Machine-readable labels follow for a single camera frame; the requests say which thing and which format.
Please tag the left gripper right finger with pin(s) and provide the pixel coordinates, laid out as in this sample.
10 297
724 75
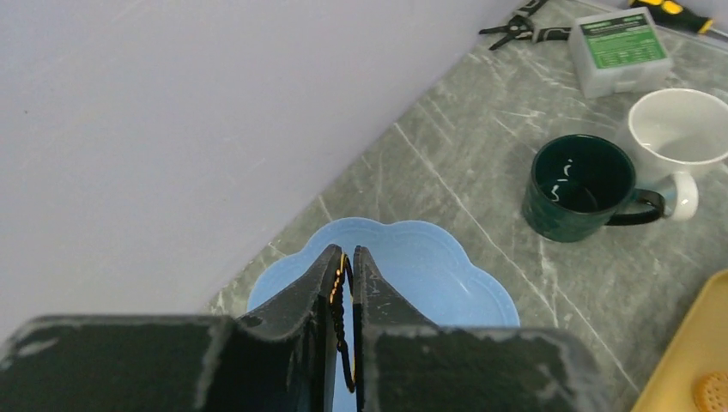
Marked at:
406 362

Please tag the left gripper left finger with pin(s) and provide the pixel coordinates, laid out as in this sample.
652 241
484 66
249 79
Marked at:
278 357

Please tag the blue three-tier cake stand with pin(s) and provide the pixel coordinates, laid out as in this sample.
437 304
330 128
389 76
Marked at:
422 261

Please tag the dark green mug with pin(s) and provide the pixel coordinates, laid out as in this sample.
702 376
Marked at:
580 183

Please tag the yellow serving tray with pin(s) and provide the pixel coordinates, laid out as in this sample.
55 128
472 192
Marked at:
699 347

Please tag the round orange biscuit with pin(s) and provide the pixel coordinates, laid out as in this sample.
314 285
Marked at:
710 392

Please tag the white mug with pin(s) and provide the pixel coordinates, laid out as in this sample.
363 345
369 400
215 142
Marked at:
674 136

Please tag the black pliers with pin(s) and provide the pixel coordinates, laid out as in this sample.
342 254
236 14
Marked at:
521 27

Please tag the green label plastic box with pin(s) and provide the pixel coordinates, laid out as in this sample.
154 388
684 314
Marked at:
618 52

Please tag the yellow black screwdriver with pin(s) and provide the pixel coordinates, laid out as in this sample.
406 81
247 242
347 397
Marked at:
673 15

